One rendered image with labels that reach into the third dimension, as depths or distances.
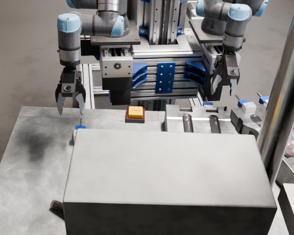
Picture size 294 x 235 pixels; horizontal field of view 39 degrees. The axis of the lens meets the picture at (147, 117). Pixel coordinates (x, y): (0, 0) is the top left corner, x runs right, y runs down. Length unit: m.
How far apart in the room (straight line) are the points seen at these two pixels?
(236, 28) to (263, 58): 2.50
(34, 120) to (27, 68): 1.94
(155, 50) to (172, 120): 0.47
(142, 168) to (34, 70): 3.11
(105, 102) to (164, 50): 0.98
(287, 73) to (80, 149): 0.38
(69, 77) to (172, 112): 0.48
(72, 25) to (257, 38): 3.22
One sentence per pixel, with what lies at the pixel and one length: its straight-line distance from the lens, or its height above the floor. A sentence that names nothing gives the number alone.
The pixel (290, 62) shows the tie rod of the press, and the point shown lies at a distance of 0.76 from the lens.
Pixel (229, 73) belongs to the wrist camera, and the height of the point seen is 1.10.
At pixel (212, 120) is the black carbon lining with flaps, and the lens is 1.70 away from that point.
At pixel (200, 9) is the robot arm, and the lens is 1.74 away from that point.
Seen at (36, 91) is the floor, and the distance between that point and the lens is 3.42.
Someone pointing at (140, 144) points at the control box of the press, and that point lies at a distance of 0.66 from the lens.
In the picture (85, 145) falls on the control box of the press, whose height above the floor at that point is 1.47.
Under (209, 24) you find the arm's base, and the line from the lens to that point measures 2.01.
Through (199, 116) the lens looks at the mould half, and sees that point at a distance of 1.70.
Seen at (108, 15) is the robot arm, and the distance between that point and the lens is 1.51.
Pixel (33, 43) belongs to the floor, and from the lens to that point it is 4.12.
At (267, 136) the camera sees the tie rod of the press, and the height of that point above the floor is 1.40.
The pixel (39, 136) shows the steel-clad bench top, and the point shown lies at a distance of 1.73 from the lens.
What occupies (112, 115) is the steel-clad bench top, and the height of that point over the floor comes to 0.80.
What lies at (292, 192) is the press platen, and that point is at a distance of 0.91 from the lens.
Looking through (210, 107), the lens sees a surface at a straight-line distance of 1.83.
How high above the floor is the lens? 1.91
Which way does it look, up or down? 38 degrees down
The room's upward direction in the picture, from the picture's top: 4 degrees clockwise
